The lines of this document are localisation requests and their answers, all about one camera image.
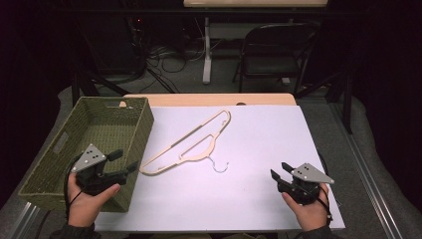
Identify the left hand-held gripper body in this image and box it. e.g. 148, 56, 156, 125
70, 143, 128, 196

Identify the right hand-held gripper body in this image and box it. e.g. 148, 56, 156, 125
278, 162, 335, 206

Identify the green woven basket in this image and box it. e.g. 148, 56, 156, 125
18, 96, 155, 213

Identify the beige clothes hanger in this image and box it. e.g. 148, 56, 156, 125
138, 109, 232, 176

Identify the person's right hand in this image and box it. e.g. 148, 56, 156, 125
281, 182, 331, 232

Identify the person's left hand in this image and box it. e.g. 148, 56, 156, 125
67, 171, 121, 229

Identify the white table mat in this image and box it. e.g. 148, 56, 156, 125
94, 105, 346, 233

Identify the person's right sleeve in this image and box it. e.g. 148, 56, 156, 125
293, 224, 342, 239

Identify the person's sleeve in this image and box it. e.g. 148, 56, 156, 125
49, 222, 103, 239
293, 224, 342, 239

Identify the person's left sleeve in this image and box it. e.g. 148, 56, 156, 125
49, 222, 103, 239

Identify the black metal stand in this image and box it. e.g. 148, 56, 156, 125
70, 66, 131, 107
295, 66, 353, 135

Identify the black folding chair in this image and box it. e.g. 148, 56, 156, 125
232, 22, 321, 95

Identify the white desk leg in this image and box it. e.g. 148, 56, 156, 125
202, 17, 213, 86

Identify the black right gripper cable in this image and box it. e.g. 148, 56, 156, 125
292, 150, 334, 224

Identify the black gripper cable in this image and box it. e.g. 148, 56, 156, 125
63, 154, 88, 223
292, 150, 334, 224

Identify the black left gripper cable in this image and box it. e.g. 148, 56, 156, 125
63, 154, 88, 223

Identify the bundle of floor cables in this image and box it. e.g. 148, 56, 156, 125
127, 16, 227, 95

